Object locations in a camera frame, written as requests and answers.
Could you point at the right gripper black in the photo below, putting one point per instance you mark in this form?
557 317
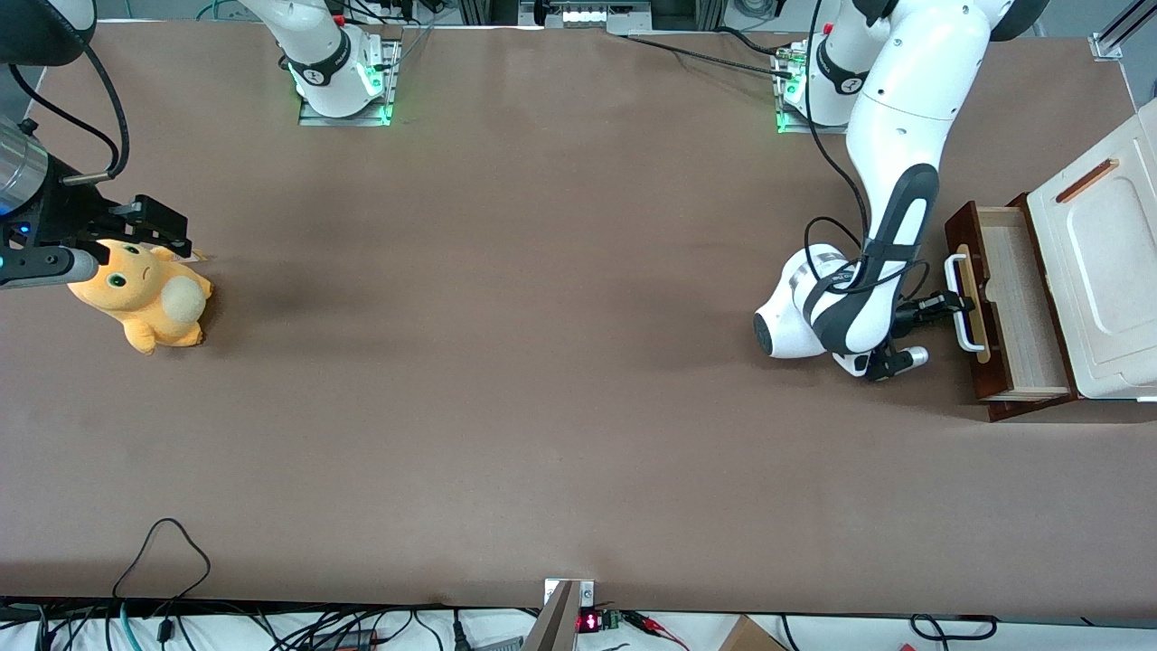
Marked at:
65 214

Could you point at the grey wedge post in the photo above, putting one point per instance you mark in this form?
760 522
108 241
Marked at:
553 628

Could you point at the orange plush toy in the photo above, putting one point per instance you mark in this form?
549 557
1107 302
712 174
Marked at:
136 298

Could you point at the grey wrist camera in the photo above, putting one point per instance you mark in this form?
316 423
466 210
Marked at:
45 267
913 356

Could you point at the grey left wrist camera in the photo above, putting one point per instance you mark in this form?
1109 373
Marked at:
913 356

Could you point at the brown cardboard piece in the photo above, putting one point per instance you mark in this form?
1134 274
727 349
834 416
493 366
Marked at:
746 637

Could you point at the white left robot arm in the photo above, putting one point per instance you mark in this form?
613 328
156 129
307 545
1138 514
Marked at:
904 99

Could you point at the small metal edge bracket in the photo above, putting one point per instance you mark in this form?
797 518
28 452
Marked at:
587 592

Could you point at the red LED display module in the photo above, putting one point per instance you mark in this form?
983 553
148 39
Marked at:
589 622

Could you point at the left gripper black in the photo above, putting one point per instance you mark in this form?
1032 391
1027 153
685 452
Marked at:
915 312

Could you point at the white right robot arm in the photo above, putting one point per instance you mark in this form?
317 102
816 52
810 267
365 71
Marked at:
321 81

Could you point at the white cabinet top box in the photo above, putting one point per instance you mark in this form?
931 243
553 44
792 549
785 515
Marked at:
1121 253

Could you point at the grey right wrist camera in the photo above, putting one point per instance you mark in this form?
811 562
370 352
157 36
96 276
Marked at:
45 267

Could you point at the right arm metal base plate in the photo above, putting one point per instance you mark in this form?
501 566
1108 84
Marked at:
393 72

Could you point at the white power strip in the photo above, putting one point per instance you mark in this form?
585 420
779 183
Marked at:
587 14

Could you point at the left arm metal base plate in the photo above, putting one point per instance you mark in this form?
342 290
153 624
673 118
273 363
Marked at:
850 130

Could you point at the aluminium profile bracket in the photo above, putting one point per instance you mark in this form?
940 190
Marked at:
1105 45

